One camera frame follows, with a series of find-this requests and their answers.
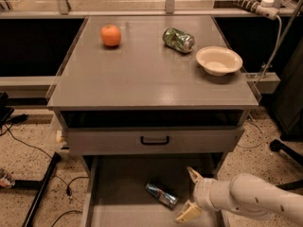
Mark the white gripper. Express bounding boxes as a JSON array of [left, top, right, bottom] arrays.
[[175, 166, 218, 223]]

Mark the blue silver redbull can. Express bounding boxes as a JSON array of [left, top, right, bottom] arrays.
[[146, 182, 178, 210]]

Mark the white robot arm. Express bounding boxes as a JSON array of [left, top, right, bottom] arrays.
[[175, 166, 303, 225]]

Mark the open middle drawer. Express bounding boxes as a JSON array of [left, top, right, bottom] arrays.
[[80, 154, 230, 227]]

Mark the grey drawer cabinet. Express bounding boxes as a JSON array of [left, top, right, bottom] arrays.
[[45, 14, 263, 227]]

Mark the crushed green soda can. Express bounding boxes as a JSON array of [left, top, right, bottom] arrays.
[[162, 27, 195, 54]]

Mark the black chair base leg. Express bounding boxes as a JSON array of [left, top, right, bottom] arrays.
[[269, 138, 303, 191]]

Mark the white paper bowl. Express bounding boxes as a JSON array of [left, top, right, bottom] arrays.
[[196, 46, 242, 77]]

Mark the orange fruit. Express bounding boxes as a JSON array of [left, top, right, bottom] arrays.
[[100, 25, 121, 46]]

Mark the small crumpled wrapper on floor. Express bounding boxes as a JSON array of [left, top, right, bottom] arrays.
[[0, 168, 15, 188]]

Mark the white power strip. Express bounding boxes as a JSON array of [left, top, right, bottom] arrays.
[[227, 0, 279, 20]]

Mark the black device at left edge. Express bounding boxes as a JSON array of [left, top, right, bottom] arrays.
[[0, 92, 14, 127]]

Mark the closed top drawer with handle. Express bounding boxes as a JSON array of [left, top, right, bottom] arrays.
[[64, 126, 244, 155]]

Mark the black floor cable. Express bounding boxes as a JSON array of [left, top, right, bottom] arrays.
[[0, 120, 83, 227]]

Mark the black floor stand frame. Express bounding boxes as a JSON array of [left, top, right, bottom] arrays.
[[13, 152, 61, 227]]

